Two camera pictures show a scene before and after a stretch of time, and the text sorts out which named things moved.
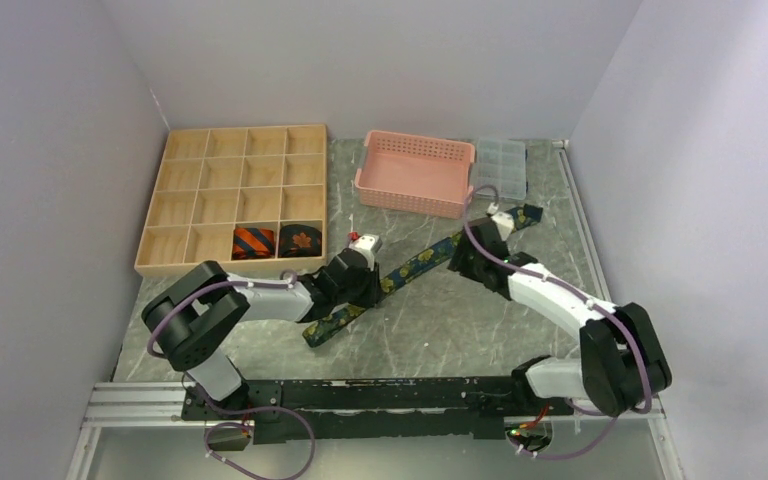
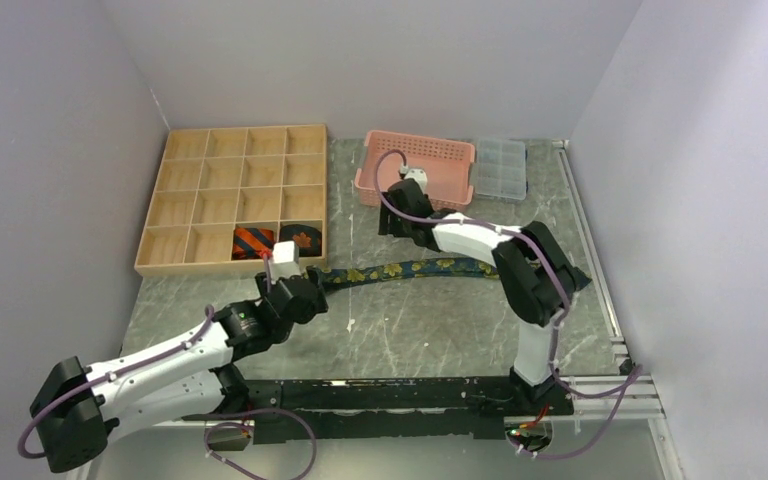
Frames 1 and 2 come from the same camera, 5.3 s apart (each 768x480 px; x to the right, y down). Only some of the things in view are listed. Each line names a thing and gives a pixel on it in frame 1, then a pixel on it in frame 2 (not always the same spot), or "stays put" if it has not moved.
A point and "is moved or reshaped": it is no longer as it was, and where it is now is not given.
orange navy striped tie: (250, 242) stays put
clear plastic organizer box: (501, 162) stays put
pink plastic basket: (415, 173) stays put
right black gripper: (460, 263) → (386, 222)
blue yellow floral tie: (389, 280) is moved or reshaped
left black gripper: (372, 285) → (318, 306)
